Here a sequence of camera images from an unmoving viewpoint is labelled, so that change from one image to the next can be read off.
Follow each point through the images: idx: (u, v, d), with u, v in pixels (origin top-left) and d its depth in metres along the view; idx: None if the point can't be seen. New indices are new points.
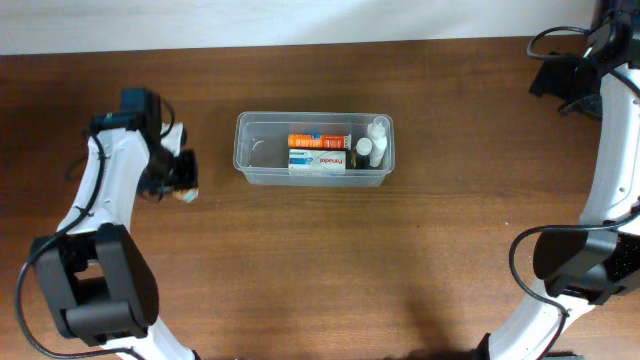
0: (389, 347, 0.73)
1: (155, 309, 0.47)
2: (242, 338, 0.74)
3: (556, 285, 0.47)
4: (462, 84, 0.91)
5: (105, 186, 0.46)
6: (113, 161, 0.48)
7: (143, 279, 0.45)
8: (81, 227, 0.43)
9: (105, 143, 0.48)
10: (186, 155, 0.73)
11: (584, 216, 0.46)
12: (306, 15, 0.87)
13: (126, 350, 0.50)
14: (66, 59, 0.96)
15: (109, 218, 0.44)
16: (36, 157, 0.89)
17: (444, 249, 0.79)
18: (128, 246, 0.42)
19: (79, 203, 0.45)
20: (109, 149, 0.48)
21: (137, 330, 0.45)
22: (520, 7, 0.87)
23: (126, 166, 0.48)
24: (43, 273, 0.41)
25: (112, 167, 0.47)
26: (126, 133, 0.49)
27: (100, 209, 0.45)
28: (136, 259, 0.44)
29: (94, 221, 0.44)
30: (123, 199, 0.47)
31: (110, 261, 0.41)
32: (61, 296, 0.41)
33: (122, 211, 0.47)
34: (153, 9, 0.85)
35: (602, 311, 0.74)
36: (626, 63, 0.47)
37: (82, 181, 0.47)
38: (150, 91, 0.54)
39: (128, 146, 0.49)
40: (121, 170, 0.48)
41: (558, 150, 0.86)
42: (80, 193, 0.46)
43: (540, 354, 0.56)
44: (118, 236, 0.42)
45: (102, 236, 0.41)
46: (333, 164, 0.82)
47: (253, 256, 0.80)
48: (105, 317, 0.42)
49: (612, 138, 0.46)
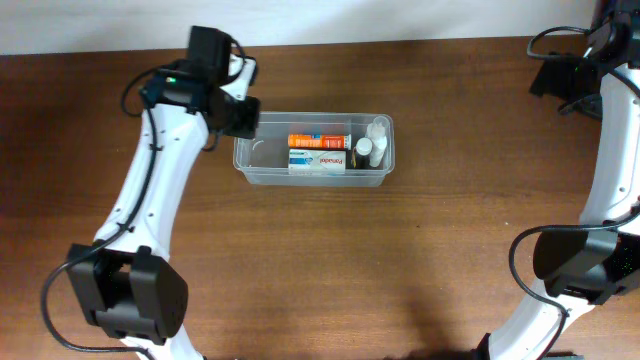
0: (389, 347, 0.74)
1: (179, 321, 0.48)
2: (243, 338, 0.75)
3: (555, 285, 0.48)
4: (461, 85, 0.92)
5: (150, 195, 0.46)
6: (165, 154, 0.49)
7: (173, 297, 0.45)
8: (120, 243, 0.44)
9: (162, 128, 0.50)
10: (250, 102, 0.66)
11: (584, 216, 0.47)
12: (307, 15, 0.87)
13: (142, 351, 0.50)
14: (66, 58, 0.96)
15: (146, 241, 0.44)
16: (36, 156, 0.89)
17: (444, 249, 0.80)
18: (163, 276, 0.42)
19: (122, 213, 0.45)
20: (164, 137, 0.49)
21: (156, 339, 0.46)
22: (519, 8, 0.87)
23: (175, 162, 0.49)
24: (78, 280, 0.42)
25: (162, 168, 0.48)
26: (187, 115, 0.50)
27: (141, 226, 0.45)
28: (170, 281, 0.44)
29: (131, 240, 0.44)
30: (166, 207, 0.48)
31: (142, 290, 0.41)
32: (93, 300, 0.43)
33: (164, 225, 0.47)
34: (154, 8, 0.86)
35: (601, 311, 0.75)
36: (626, 63, 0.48)
37: (131, 176, 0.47)
38: (214, 44, 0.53)
39: (184, 137, 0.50)
40: (168, 171, 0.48)
41: (557, 150, 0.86)
42: (126, 194, 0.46)
43: (540, 354, 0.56)
44: (156, 270, 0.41)
45: (139, 265, 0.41)
46: (333, 164, 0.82)
47: (254, 256, 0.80)
48: (131, 323, 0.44)
49: (612, 138, 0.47)
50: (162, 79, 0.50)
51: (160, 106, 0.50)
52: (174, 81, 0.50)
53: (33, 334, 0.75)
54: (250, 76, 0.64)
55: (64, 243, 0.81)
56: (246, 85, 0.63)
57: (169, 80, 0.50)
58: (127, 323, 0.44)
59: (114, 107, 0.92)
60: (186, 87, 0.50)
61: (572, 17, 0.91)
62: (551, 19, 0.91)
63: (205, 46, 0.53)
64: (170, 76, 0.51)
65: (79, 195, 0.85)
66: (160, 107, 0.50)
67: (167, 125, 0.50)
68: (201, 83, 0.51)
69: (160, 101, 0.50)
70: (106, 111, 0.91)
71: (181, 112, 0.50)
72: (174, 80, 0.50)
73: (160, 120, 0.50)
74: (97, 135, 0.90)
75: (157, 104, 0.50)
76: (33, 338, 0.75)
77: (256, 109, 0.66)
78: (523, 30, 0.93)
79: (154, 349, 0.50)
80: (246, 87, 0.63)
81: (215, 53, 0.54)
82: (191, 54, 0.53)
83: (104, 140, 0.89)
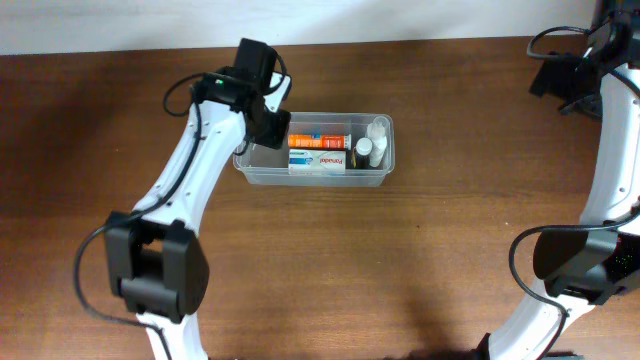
0: (389, 347, 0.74)
1: (198, 302, 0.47)
2: (242, 338, 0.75)
3: (556, 286, 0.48)
4: (462, 85, 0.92)
5: (190, 176, 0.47)
6: (207, 143, 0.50)
7: (198, 276, 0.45)
8: (156, 215, 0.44)
9: (206, 119, 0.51)
10: (282, 115, 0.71)
11: (584, 216, 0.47)
12: (307, 15, 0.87)
13: (156, 330, 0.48)
14: (66, 58, 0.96)
15: (182, 214, 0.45)
16: (36, 156, 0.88)
17: (444, 249, 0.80)
18: (193, 250, 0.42)
19: (161, 188, 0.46)
20: (207, 128, 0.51)
21: (174, 317, 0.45)
22: (519, 8, 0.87)
23: (215, 152, 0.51)
24: (111, 244, 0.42)
25: (202, 155, 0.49)
26: (231, 113, 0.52)
27: (178, 202, 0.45)
28: (197, 258, 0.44)
29: (168, 212, 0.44)
30: (202, 192, 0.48)
31: (172, 260, 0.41)
32: (121, 267, 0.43)
33: (197, 207, 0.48)
34: (154, 8, 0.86)
35: (601, 312, 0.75)
36: (626, 63, 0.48)
37: (173, 159, 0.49)
38: (265, 55, 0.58)
39: (226, 131, 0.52)
40: (208, 158, 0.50)
41: (558, 150, 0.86)
42: (168, 173, 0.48)
43: (540, 354, 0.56)
44: (187, 242, 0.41)
45: (173, 235, 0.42)
46: (333, 164, 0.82)
47: (253, 256, 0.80)
48: (153, 295, 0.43)
49: (612, 139, 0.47)
50: (211, 80, 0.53)
51: (207, 102, 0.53)
52: (222, 83, 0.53)
53: (33, 334, 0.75)
54: (285, 92, 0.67)
55: (64, 243, 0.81)
56: (280, 100, 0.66)
57: (217, 82, 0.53)
58: (149, 295, 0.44)
59: (114, 107, 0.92)
60: (231, 91, 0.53)
61: (572, 17, 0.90)
62: (551, 19, 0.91)
63: (253, 57, 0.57)
64: (218, 78, 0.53)
65: (79, 195, 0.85)
66: (207, 103, 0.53)
67: (212, 118, 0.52)
68: (247, 90, 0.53)
69: (207, 99, 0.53)
70: (106, 111, 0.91)
71: (224, 111, 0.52)
72: (222, 82, 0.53)
73: (206, 113, 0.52)
74: (97, 134, 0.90)
75: (205, 100, 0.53)
76: (33, 338, 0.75)
77: (287, 122, 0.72)
78: (523, 30, 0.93)
79: (169, 330, 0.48)
80: (280, 101, 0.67)
81: (260, 66, 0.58)
82: (239, 64, 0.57)
83: (105, 139, 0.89)
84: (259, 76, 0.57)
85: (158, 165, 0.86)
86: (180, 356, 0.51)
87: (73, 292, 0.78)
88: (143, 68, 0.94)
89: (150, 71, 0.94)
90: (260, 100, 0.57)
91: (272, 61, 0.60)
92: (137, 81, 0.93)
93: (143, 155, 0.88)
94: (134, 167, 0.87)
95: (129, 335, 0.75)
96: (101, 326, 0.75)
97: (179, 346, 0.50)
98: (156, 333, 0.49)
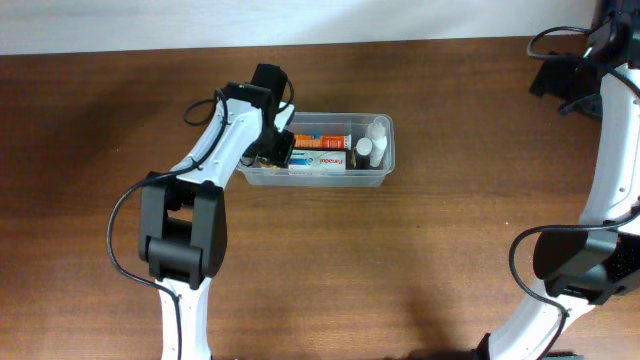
0: (389, 347, 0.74)
1: (217, 268, 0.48)
2: (242, 338, 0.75)
3: (556, 285, 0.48)
4: (461, 84, 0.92)
5: (217, 150, 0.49)
6: (232, 127, 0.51)
7: (220, 238, 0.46)
8: (189, 176, 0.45)
9: (231, 110, 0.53)
10: (287, 135, 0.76)
11: (585, 217, 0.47)
12: (307, 14, 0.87)
13: (174, 298, 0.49)
14: (67, 58, 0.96)
15: (212, 178, 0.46)
16: (37, 155, 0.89)
17: (444, 249, 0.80)
18: (221, 207, 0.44)
19: (194, 155, 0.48)
20: (233, 116, 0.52)
21: (194, 278, 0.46)
22: (519, 8, 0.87)
23: (240, 135, 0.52)
24: (146, 200, 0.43)
25: (228, 136, 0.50)
26: (253, 108, 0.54)
27: (209, 169, 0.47)
28: (222, 219, 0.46)
29: (200, 176, 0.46)
30: (227, 168, 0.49)
31: (202, 214, 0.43)
32: (151, 223, 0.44)
33: (224, 179, 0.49)
34: (154, 9, 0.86)
35: (601, 311, 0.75)
36: (626, 63, 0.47)
37: (201, 138, 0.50)
38: (280, 74, 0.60)
39: (249, 120, 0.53)
40: (234, 138, 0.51)
41: (558, 150, 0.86)
42: (197, 146, 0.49)
43: (540, 354, 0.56)
44: (216, 198, 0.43)
45: (203, 192, 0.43)
46: (333, 165, 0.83)
47: (254, 255, 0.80)
48: (178, 254, 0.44)
49: (612, 139, 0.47)
50: (234, 87, 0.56)
51: (231, 100, 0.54)
52: (244, 88, 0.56)
53: (33, 333, 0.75)
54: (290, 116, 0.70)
55: (63, 243, 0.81)
56: (287, 120, 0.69)
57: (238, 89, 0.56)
58: (174, 254, 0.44)
59: (114, 106, 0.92)
60: (253, 94, 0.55)
61: (572, 16, 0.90)
62: (551, 19, 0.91)
63: (268, 75, 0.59)
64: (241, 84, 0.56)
65: (79, 194, 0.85)
66: (231, 100, 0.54)
67: (238, 109, 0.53)
68: (264, 94, 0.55)
69: (231, 97, 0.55)
70: (107, 111, 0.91)
71: (245, 107, 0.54)
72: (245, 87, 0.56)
73: (230, 106, 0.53)
74: (98, 134, 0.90)
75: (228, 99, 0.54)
76: (33, 338, 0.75)
77: (292, 141, 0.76)
78: (523, 30, 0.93)
79: (185, 298, 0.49)
80: (285, 123, 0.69)
81: (274, 82, 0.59)
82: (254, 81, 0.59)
83: (105, 139, 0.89)
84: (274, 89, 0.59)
85: (159, 165, 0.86)
86: (191, 329, 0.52)
87: (73, 292, 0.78)
88: (143, 68, 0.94)
89: (150, 70, 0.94)
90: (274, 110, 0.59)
91: (286, 80, 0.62)
92: (138, 81, 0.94)
93: (144, 155, 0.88)
94: (135, 167, 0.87)
95: (129, 334, 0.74)
96: (101, 326, 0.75)
97: (193, 317, 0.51)
98: (172, 302, 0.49)
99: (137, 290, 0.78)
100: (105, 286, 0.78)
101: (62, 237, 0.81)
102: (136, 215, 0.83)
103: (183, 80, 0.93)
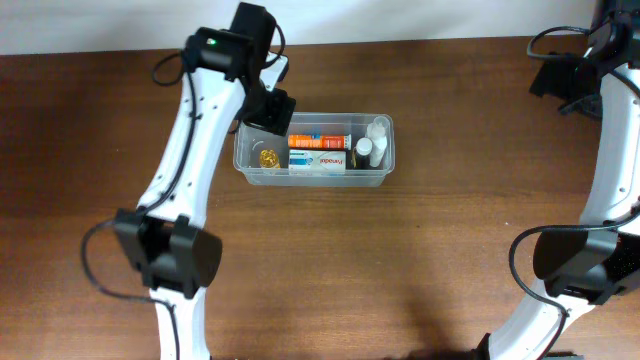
0: (389, 347, 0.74)
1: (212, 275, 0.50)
2: (243, 338, 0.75)
3: (555, 285, 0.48)
4: (462, 84, 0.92)
5: (188, 163, 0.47)
6: (203, 122, 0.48)
7: (209, 255, 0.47)
8: (162, 209, 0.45)
9: (201, 95, 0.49)
10: (279, 95, 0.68)
11: (585, 216, 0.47)
12: (307, 15, 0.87)
13: (168, 307, 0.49)
14: (66, 58, 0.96)
15: (186, 206, 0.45)
16: (36, 155, 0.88)
17: (444, 249, 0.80)
18: (201, 240, 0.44)
19: (165, 180, 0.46)
20: (203, 106, 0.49)
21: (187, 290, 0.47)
22: (521, 8, 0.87)
23: (215, 130, 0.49)
24: (124, 238, 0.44)
25: (199, 137, 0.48)
26: (226, 83, 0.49)
27: (181, 193, 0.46)
28: (206, 244, 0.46)
29: (173, 207, 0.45)
30: (205, 176, 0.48)
31: (180, 253, 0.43)
32: (135, 256, 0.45)
33: (203, 191, 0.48)
34: (154, 9, 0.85)
35: (602, 312, 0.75)
36: (626, 63, 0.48)
37: (171, 147, 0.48)
38: (258, 16, 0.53)
39: (222, 105, 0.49)
40: (207, 138, 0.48)
41: (558, 150, 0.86)
42: (168, 164, 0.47)
43: (540, 354, 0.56)
44: (193, 236, 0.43)
45: (179, 231, 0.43)
46: (333, 165, 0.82)
47: (254, 256, 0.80)
48: (170, 275, 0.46)
49: (612, 139, 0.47)
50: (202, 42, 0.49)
51: (199, 70, 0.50)
52: (215, 42, 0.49)
53: (32, 334, 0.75)
54: (282, 71, 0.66)
55: (63, 244, 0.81)
56: (276, 78, 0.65)
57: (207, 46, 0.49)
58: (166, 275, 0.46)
59: (115, 106, 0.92)
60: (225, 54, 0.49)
61: (573, 16, 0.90)
62: (551, 19, 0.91)
63: (249, 17, 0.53)
64: (211, 38, 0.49)
65: (80, 195, 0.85)
66: (200, 74, 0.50)
67: (207, 93, 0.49)
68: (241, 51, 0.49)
69: (199, 67, 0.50)
70: (106, 111, 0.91)
71: (218, 85, 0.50)
72: (215, 43, 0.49)
73: (199, 87, 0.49)
74: (98, 134, 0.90)
75: (196, 69, 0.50)
76: (32, 339, 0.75)
77: (286, 104, 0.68)
78: (523, 30, 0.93)
79: (180, 308, 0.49)
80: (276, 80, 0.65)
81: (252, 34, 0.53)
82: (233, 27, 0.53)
83: (105, 139, 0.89)
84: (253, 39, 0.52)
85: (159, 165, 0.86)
86: (186, 336, 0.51)
87: (73, 292, 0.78)
88: (143, 68, 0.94)
89: (150, 70, 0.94)
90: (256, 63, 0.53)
91: (263, 19, 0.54)
92: (137, 80, 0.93)
93: (144, 155, 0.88)
94: (135, 167, 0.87)
95: (129, 335, 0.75)
96: (100, 326, 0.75)
97: (187, 325, 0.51)
98: (167, 312, 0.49)
99: (137, 290, 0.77)
100: (105, 286, 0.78)
101: (62, 238, 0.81)
102: None
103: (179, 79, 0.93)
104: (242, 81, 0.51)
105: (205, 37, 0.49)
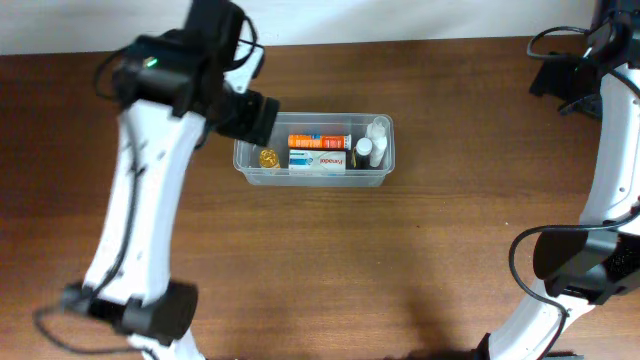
0: (389, 347, 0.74)
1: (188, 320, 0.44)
2: (243, 338, 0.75)
3: (556, 286, 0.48)
4: (461, 84, 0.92)
5: (135, 231, 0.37)
6: (148, 175, 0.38)
7: (181, 309, 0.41)
8: (111, 289, 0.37)
9: (144, 138, 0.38)
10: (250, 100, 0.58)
11: (585, 216, 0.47)
12: (307, 15, 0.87)
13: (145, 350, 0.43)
14: (65, 58, 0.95)
15: (140, 283, 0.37)
16: (36, 157, 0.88)
17: (444, 250, 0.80)
18: (161, 312, 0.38)
19: (110, 251, 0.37)
20: (147, 153, 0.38)
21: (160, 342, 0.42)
22: (521, 8, 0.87)
23: (166, 180, 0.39)
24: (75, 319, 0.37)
25: (145, 195, 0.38)
26: (174, 119, 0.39)
27: (131, 269, 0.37)
28: (172, 304, 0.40)
29: (124, 285, 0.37)
30: (160, 238, 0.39)
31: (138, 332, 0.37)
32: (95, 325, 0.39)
33: (160, 255, 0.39)
34: (153, 9, 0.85)
35: (602, 311, 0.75)
36: (626, 63, 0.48)
37: (112, 209, 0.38)
38: (223, 13, 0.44)
39: (171, 148, 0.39)
40: (155, 194, 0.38)
41: (558, 150, 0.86)
42: (111, 230, 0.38)
43: (540, 354, 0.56)
44: (150, 313, 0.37)
45: (132, 311, 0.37)
46: (334, 165, 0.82)
47: (254, 256, 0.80)
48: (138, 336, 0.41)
49: (612, 138, 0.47)
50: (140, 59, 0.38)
51: (138, 104, 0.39)
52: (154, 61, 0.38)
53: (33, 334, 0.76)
54: (256, 65, 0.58)
55: (63, 245, 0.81)
56: (253, 72, 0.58)
57: (144, 64, 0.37)
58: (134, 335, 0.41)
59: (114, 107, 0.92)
60: (171, 75, 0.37)
61: (573, 15, 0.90)
62: (551, 19, 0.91)
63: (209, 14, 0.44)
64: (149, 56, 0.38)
65: (80, 195, 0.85)
66: (141, 109, 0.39)
67: (151, 135, 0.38)
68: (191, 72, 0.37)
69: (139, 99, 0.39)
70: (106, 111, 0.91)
71: (164, 124, 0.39)
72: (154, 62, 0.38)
73: (139, 126, 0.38)
74: (97, 134, 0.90)
75: (134, 102, 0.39)
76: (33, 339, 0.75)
77: (263, 110, 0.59)
78: (523, 29, 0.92)
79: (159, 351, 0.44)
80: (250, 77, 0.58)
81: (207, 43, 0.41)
82: (187, 27, 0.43)
83: (104, 139, 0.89)
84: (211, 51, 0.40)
85: None
86: None
87: None
88: None
89: None
90: (218, 76, 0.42)
91: (228, 15, 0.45)
92: None
93: None
94: None
95: None
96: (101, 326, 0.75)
97: None
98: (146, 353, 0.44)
99: None
100: None
101: (62, 239, 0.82)
102: None
103: None
104: (196, 106, 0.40)
105: (141, 52, 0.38)
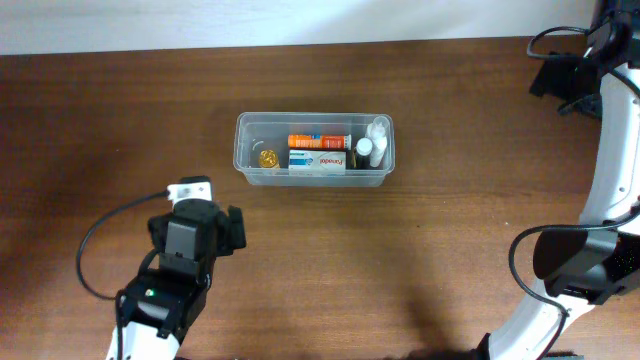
0: (389, 347, 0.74)
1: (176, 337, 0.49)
2: (242, 338, 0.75)
3: (555, 285, 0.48)
4: (461, 85, 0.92)
5: (126, 342, 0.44)
6: (132, 327, 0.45)
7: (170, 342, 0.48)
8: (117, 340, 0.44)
9: (133, 307, 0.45)
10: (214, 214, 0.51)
11: (586, 215, 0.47)
12: (307, 16, 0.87)
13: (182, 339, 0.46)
14: (66, 59, 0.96)
15: (138, 336, 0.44)
16: (37, 156, 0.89)
17: (444, 249, 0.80)
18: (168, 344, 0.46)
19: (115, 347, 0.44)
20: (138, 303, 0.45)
21: None
22: (520, 9, 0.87)
23: (148, 329, 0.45)
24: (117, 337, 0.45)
25: (130, 336, 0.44)
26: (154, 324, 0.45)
27: (130, 330, 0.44)
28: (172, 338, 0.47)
29: (130, 335, 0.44)
30: (148, 341, 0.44)
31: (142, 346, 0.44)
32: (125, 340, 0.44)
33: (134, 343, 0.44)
34: (153, 9, 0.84)
35: (602, 311, 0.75)
36: (626, 63, 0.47)
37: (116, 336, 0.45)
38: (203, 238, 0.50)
39: (150, 303, 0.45)
40: (140, 335, 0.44)
41: (558, 151, 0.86)
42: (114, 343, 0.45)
43: (540, 354, 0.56)
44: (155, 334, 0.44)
45: (131, 340, 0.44)
46: (333, 165, 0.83)
47: (254, 256, 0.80)
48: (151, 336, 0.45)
49: (612, 138, 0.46)
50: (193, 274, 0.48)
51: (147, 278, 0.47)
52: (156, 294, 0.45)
53: (33, 334, 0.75)
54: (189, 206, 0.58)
55: (63, 245, 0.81)
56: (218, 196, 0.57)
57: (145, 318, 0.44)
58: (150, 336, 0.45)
59: (115, 107, 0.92)
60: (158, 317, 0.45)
61: (573, 16, 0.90)
62: (551, 20, 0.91)
63: (201, 211, 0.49)
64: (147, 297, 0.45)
65: (81, 195, 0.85)
66: (135, 327, 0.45)
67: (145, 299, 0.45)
68: (167, 326, 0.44)
69: (133, 318, 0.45)
70: (106, 111, 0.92)
71: (152, 345, 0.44)
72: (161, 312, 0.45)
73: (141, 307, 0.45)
74: (98, 133, 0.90)
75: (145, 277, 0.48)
76: (33, 339, 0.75)
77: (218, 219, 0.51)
78: (523, 30, 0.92)
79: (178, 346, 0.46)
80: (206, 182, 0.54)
81: (175, 313, 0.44)
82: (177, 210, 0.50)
83: (105, 139, 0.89)
84: (174, 311, 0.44)
85: (158, 165, 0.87)
86: None
87: (75, 292, 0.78)
88: (143, 68, 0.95)
89: (150, 71, 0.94)
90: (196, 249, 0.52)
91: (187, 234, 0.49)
92: (137, 81, 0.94)
93: (145, 156, 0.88)
94: (136, 168, 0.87)
95: None
96: (102, 326, 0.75)
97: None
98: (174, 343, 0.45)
99: None
100: (105, 286, 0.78)
101: (61, 237, 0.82)
102: (137, 215, 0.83)
103: (158, 77, 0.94)
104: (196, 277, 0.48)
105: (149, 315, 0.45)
